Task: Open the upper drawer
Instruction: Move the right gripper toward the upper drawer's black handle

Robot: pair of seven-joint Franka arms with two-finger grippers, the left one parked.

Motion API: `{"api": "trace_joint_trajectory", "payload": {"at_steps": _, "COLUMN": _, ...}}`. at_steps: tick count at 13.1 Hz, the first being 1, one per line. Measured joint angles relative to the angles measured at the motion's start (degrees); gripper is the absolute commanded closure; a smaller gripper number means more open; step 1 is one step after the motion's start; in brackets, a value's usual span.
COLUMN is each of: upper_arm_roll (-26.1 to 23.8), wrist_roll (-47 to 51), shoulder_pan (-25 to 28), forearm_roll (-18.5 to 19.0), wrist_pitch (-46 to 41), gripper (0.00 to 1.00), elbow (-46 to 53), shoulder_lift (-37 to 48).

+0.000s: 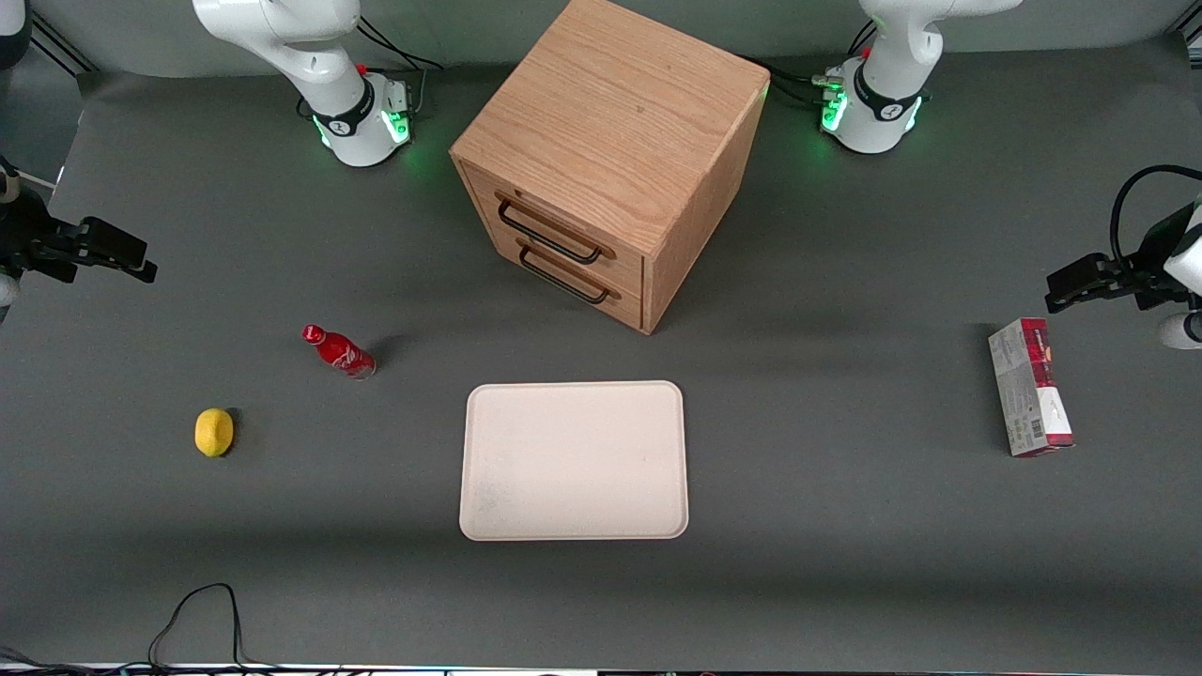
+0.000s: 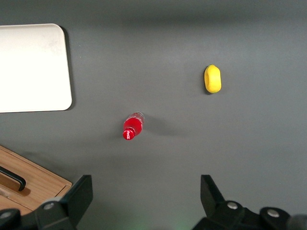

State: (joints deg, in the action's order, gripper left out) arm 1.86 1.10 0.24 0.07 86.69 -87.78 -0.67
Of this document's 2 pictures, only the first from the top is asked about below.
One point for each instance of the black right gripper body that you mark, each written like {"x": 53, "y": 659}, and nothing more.
{"x": 28, "y": 237}

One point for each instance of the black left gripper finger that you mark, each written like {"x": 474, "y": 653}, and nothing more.
{"x": 1080, "y": 280}
{"x": 1125, "y": 286}

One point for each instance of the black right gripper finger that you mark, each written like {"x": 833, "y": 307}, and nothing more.
{"x": 117, "y": 249}
{"x": 64, "y": 255}

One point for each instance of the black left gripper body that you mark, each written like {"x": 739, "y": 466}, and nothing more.
{"x": 1148, "y": 272}

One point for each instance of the wooden drawer front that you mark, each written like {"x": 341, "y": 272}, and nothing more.
{"x": 631, "y": 305}
{"x": 479, "y": 188}

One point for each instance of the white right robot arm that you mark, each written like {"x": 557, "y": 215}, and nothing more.
{"x": 347, "y": 113}

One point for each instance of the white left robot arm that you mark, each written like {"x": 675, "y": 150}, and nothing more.
{"x": 878, "y": 113}

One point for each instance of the oak wooden drawer cabinet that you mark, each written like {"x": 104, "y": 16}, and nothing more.
{"x": 610, "y": 103}

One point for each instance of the red tartan cardboard box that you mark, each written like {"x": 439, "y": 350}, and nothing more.
{"x": 1028, "y": 394}

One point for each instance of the yellow lemon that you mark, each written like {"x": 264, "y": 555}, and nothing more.
{"x": 214, "y": 433}

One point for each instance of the red cola bottle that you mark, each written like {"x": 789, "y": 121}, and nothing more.
{"x": 343, "y": 355}

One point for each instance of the beige rectangular tray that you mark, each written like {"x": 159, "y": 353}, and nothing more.
{"x": 573, "y": 460}

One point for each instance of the black frame strut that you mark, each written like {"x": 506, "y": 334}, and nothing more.
{"x": 61, "y": 47}

